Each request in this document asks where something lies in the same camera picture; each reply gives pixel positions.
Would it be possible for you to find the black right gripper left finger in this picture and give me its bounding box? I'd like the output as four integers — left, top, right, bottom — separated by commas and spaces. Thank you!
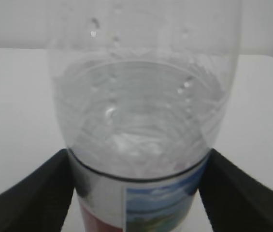
0, 149, 74, 232

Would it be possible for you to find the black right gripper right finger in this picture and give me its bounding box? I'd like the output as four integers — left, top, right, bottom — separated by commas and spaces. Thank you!
199, 149, 273, 232

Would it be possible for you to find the clear plastic water bottle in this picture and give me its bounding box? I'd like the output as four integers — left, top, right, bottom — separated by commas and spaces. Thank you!
47, 0, 242, 232

